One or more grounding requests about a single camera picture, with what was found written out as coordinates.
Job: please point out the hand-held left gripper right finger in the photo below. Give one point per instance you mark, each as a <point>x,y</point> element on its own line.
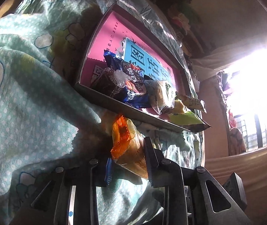
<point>153,166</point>

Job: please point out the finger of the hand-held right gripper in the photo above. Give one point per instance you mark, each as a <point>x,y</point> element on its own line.
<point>235,189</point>

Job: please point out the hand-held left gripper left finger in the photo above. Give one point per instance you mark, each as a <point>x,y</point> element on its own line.
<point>109,171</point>

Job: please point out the orange snack packet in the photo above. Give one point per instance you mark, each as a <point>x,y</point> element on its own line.
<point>126,145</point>

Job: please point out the light green snack packet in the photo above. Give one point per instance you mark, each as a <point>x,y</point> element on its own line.
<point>185,119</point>

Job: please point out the pale cake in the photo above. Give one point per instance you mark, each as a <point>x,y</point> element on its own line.
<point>161,96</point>

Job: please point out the yellow snack packet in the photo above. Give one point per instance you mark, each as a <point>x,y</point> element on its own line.
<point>190,102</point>

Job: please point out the dark blue cookie packet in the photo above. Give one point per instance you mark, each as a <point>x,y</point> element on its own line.
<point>130,91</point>

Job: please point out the chocolate cake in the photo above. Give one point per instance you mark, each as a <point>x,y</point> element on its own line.
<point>104,80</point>

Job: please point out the dark cardboard box pink inside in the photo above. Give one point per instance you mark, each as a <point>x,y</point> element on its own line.
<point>105,39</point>

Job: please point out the clothes on windowsill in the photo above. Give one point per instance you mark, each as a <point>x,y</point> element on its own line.
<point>236,136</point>

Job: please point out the window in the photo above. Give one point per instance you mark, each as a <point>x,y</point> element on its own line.
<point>259,86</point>

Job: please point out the cartoon printed teal blanket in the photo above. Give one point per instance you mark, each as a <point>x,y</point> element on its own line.
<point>30,98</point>

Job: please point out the beige curtain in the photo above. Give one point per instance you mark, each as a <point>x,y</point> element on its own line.
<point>213,58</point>

